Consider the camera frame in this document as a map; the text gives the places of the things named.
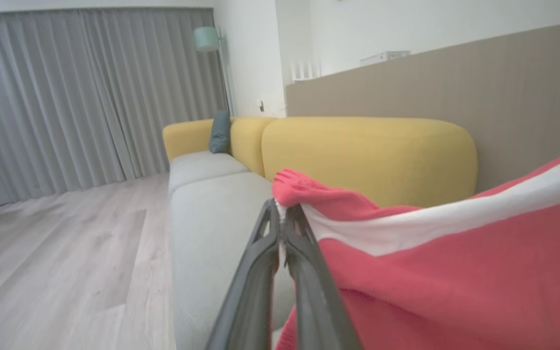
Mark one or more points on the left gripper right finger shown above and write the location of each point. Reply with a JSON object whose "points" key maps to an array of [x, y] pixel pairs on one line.
{"points": [[314, 291]]}

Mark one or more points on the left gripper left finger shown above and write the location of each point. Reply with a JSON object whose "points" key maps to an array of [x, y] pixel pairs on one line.
{"points": [[255, 272]]}

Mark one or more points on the red basketball jersey white trim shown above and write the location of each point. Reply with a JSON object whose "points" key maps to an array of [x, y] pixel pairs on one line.
{"points": [[430, 291]]}

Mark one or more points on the long grey sofa seat cushion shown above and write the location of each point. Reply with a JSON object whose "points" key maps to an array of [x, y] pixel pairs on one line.
{"points": [[212, 243]]}

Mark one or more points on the small grey sofa seat cushion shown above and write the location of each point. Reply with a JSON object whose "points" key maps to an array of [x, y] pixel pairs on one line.
{"points": [[202, 167]]}

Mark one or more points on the short yellow sofa backrest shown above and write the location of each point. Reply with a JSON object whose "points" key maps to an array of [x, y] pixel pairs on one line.
{"points": [[248, 141]]}

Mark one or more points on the teal throw pillow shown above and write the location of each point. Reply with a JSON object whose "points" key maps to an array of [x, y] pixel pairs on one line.
{"points": [[220, 138]]}

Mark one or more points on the long yellow sofa backrest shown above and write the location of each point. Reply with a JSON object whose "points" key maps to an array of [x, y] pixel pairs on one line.
{"points": [[367, 155]]}

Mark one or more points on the yellow sofa armrest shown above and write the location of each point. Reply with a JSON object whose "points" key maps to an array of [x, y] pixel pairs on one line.
{"points": [[187, 138]]}

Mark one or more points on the white slatted rack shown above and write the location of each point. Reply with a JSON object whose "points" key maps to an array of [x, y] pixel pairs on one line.
{"points": [[304, 70]]}

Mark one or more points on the floor lamp teal shade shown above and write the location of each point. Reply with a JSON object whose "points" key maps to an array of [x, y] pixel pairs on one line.
{"points": [[206, 39]]}

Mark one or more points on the grey pleated curtain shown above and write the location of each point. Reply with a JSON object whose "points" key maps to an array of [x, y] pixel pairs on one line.
{"points": [[66, 97]]}

